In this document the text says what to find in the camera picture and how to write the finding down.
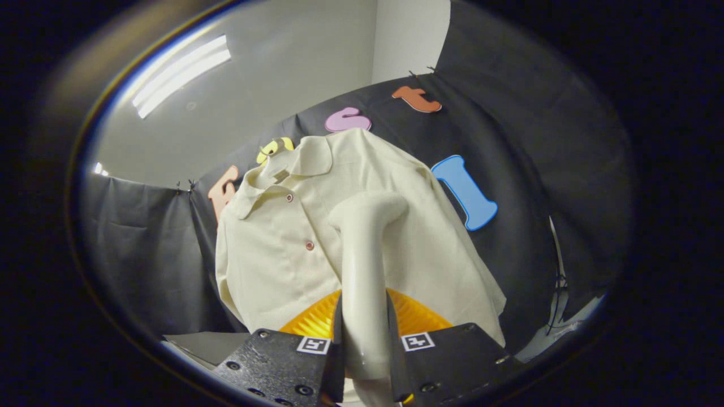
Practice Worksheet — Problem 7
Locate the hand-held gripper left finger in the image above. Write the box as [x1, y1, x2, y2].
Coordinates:
[212, 289, 345, 407]

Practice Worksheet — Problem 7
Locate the grey cabinet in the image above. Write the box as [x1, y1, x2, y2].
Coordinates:
[164, 331, 253, 366]

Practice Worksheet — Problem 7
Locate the black backdrop cloth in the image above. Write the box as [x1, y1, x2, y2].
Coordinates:
[79, 0, 637, 362]

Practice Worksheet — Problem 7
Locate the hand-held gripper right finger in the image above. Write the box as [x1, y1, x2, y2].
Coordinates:
[386, 288, 524, 407]

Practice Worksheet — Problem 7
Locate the white garment steamer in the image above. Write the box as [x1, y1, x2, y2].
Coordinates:
[328, 190, 410, 407]

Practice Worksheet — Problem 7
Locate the ceiling light panel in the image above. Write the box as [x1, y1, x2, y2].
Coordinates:
[132, 35, 232, 119]

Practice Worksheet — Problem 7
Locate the cream button shirt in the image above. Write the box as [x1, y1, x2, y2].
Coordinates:
[215, 128, 507, 347]

